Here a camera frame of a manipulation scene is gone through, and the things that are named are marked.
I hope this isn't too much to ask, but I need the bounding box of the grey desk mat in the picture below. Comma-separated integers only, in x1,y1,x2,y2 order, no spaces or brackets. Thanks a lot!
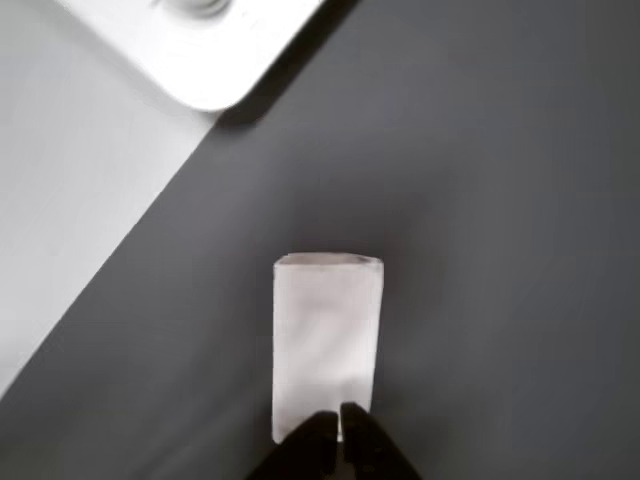
0,0,640,480

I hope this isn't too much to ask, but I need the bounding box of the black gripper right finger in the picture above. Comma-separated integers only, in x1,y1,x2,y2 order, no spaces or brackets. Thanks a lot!
339,401,424,480

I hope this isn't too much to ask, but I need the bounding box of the white rounded device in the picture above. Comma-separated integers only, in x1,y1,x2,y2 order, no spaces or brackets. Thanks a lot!
49,0,341,114

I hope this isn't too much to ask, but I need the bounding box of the white rectangular block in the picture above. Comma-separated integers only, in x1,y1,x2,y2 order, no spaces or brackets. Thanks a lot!
272,252,385,445

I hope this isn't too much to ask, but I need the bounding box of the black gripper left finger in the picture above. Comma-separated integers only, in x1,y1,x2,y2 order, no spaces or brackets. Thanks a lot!
244,409,342,480

